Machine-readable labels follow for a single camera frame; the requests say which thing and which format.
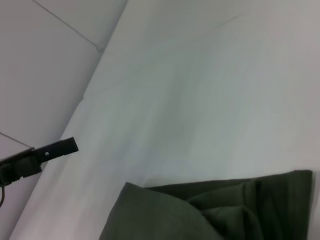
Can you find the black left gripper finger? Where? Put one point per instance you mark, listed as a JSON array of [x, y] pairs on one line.
[[57, 149]]

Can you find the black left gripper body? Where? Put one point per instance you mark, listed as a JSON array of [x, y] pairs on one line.
[[20, 166]]

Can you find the dark green FREE t-shirt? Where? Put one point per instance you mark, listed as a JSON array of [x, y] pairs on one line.
[[212, 212]]

